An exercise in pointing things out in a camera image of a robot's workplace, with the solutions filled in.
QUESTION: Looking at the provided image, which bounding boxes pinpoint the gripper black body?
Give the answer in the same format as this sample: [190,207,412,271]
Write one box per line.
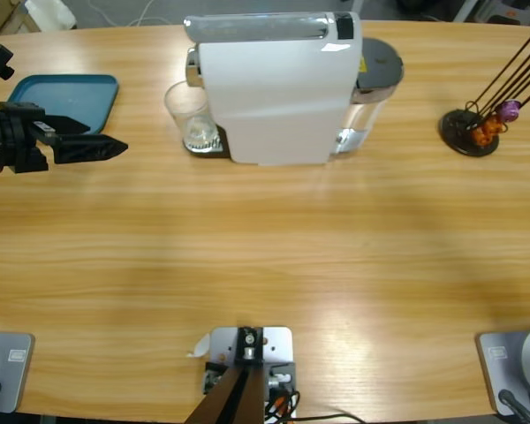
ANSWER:
[0,101,57,176]

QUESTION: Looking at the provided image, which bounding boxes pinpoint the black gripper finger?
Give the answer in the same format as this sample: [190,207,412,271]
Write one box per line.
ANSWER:
[50,134,129,165]
[42,115,92,136]

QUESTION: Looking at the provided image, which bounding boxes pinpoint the clear glass cup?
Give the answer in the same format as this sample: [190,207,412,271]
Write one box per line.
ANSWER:
[164,80,222,154]

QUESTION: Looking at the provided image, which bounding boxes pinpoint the white capsule coffee machine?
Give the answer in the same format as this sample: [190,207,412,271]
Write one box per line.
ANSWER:
[182,11,375,169]

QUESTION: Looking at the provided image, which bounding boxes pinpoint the purple coffee capsule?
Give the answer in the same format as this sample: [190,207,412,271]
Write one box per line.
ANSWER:
[499,100,521,121]

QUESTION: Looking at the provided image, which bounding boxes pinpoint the teal plastic tray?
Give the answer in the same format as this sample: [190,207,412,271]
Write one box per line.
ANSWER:
[6,73,120,136]

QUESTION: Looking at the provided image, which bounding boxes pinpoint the white plastic bag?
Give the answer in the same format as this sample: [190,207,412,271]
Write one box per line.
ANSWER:
[25,0,79,31]

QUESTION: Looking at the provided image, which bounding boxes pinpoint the chrome drip tray grate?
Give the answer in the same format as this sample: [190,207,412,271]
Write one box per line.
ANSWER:
[183,115,229,159]

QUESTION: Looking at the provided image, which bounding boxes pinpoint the cardboard box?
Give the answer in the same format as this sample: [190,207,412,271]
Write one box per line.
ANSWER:
[0,0,23,37]

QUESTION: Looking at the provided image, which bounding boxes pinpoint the white tape piece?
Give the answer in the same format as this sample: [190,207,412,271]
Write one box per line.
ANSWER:
[185,333,212,359]

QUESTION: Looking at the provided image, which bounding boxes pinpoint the clear water tank dark lid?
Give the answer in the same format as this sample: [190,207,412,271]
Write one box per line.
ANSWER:
[349,37,405,133]

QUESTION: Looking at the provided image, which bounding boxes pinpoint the black capsule holder with rods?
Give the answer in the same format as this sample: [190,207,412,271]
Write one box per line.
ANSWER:
[439,28,530,158]

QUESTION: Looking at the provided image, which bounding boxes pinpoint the white chair base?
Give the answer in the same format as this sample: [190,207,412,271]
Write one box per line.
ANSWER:
[452,0,487,23]

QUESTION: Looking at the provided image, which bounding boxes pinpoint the white floor cable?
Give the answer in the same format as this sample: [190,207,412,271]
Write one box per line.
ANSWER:
[87,0,173,28]

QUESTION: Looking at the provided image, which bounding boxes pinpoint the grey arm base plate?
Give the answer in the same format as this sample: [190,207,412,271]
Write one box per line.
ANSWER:
[475,329,530,417]
[0,330,35,415]

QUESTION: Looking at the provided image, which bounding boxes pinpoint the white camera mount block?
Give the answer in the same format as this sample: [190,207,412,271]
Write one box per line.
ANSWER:
[208,326,298,419]

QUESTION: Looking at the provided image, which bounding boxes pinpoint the dark camera post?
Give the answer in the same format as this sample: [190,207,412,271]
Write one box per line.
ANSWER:
[185,326,266,424]

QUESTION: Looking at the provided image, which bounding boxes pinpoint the orange and black wire bundle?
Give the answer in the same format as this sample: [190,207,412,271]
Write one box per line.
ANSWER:
[264,388,301,420]

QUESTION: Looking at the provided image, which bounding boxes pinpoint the thin black cable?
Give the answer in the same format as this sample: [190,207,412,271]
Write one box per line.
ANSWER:
[291,413,366,424]

